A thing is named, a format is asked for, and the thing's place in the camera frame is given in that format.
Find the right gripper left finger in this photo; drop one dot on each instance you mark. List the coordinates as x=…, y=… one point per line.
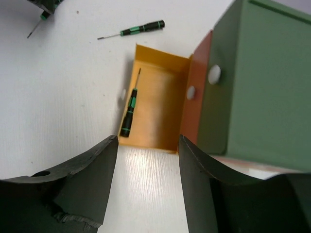
x=71, y=197

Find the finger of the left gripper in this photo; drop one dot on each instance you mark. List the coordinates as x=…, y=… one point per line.
x=47, y=5

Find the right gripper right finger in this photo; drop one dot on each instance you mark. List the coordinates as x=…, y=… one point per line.
x=219, y=199

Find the slim green screwdriver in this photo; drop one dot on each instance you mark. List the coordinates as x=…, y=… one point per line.
x=44, y=16
x=128, y=118

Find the yellow bottom drawer box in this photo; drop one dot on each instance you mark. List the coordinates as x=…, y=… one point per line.
x=161, y=80

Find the green top drawer box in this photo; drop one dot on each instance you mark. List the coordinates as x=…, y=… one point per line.
x=257, y=98

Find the slim black screwdriver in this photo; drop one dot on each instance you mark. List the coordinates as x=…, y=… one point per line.
x=152, y=26

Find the orange drawer box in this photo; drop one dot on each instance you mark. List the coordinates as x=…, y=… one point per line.
x=195, y=90

